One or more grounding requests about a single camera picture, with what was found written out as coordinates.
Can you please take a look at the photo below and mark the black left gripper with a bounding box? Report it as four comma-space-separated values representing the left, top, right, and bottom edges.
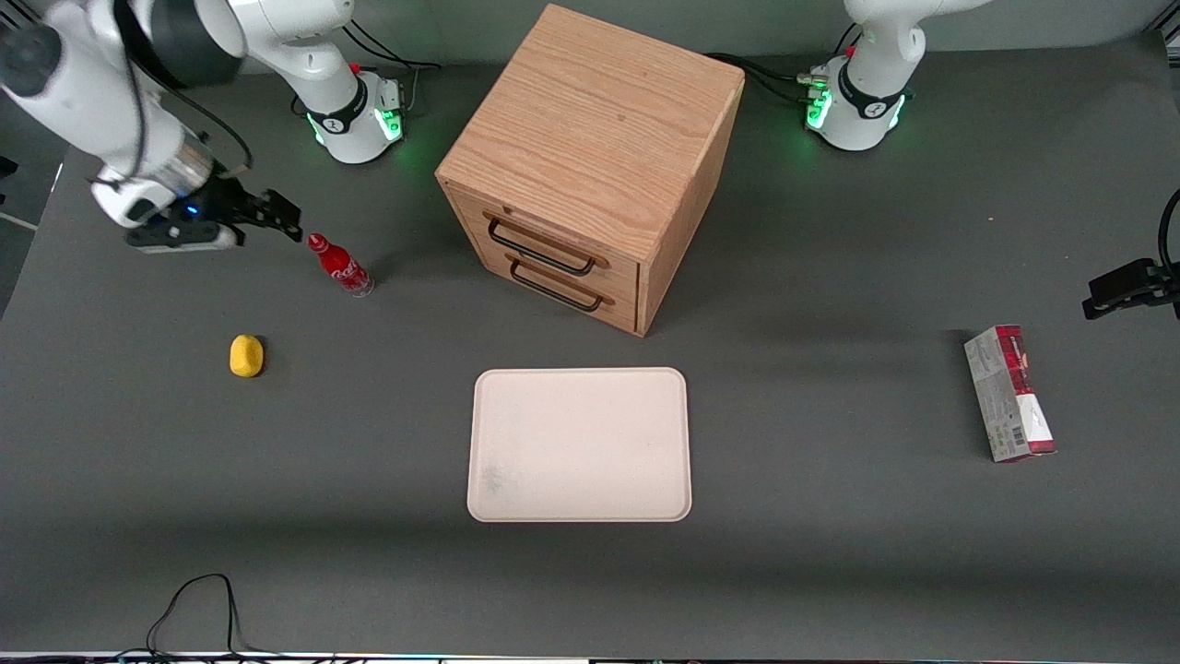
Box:
1082, 260, 1180, 321

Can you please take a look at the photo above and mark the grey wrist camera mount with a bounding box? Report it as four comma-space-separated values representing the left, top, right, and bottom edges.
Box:
124, 219, 243, 255

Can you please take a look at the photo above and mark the yellow lemon toy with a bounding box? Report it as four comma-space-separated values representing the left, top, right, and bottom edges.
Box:
229, 334, 266, 379

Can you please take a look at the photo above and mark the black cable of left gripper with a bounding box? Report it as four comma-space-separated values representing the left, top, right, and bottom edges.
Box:
1157, 189, 1180, 278

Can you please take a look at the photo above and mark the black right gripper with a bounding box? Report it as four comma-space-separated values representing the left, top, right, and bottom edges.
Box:
168, 172, 304, 246

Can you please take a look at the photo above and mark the red and white carton box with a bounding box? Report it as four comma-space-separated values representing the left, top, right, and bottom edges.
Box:
963, 324, 1057, 464

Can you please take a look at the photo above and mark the wooden drawer front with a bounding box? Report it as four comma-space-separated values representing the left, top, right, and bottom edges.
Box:
449, 189, 642, 301
461, 235, 641, 335

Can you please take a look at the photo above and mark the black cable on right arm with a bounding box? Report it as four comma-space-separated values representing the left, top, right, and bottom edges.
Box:
115, 0, 254, 181

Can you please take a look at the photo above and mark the oak wooden drawer cabinet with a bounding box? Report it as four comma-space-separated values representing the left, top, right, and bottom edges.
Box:
435, 3, 746, 338

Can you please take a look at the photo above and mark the thick black cable at left arm base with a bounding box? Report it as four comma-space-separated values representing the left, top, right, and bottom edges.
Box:
703, 51, 826, 104

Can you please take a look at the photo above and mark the thin black looped cable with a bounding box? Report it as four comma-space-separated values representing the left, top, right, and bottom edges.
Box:
115, 574, 277, 661

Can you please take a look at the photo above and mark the red coke bottle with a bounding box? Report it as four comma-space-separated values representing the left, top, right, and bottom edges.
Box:
307, 232, 376, 298

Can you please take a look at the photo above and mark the beige plastic tray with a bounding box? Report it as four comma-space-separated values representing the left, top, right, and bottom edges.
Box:
466, 367, 693, 524

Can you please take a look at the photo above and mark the black cable at right arm base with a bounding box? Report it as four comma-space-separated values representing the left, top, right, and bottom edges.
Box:
343, 18, 443, 73

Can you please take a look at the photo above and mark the black drawer handle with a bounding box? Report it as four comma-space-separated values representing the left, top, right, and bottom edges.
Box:
509, 258, 607, 313
487, 217, 597, 278

